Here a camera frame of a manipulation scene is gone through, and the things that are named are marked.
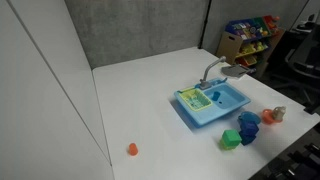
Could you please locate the blue plastic cup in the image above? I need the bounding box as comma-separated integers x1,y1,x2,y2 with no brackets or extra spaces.
211,91,222,102

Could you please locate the orange plastic cup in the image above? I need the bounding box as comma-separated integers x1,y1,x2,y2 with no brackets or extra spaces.
128,142,139,157

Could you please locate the blue toy sink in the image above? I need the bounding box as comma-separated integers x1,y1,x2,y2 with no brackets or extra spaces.
173,77,252,128

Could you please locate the yellow-green dish rack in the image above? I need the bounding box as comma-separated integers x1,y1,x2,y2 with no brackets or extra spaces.
178,87,214,112

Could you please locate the grey toy faucet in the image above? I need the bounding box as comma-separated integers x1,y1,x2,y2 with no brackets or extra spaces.
199,55,227,90

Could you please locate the wooden toy storage shelf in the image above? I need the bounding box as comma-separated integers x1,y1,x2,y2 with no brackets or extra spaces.
216,14,286,77

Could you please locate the green stacking cube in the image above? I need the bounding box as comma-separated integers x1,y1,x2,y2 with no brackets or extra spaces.
219,128,243,151

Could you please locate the blue toy plate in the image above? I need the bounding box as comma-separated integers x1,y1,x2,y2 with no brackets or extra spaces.
237,111,262,125

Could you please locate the dark blue stacking cube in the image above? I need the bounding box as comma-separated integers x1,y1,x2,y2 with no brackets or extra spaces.
238,119,261,147

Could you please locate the yellow storage bin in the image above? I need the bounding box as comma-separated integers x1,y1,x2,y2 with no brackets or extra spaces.
237,40,270,57

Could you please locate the blue storage bin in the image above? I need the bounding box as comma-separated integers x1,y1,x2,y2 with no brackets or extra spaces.
225,18,268,42

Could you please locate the orange toy plate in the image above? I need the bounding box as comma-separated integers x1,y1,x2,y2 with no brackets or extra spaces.
260,108,284,126

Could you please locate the beige toy bottle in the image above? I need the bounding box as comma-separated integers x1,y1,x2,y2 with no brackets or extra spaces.
271,105,288,123

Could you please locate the red storage bin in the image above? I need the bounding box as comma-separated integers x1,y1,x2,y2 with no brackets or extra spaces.
262,14,281,34

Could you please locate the black office chair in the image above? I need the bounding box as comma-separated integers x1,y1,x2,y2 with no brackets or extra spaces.
269,22,320,115

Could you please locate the black equipment frame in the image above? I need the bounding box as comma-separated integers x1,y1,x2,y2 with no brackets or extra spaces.
249,125,320,180

